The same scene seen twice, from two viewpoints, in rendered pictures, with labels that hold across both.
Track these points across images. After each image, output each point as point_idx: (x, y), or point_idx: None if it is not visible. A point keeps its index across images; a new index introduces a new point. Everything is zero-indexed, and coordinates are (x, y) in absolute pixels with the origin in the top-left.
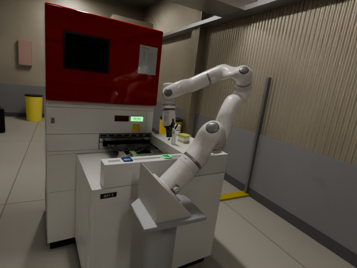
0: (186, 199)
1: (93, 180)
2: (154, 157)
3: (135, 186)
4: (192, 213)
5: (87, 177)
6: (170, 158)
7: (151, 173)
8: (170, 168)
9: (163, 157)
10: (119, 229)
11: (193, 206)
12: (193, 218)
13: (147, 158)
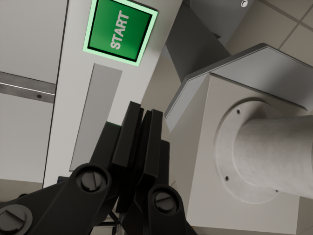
0: (274, 63)
1: (40, 175)
2: (87, 92)
3: None
4: (306, 97)
5: (14, 179)
6: (157, 29)
7: (210, 180)
8: (289, 193)
9: (126, 60)
10: None
11: (300, 73)
12: (310, 109)
13: (88, 123)
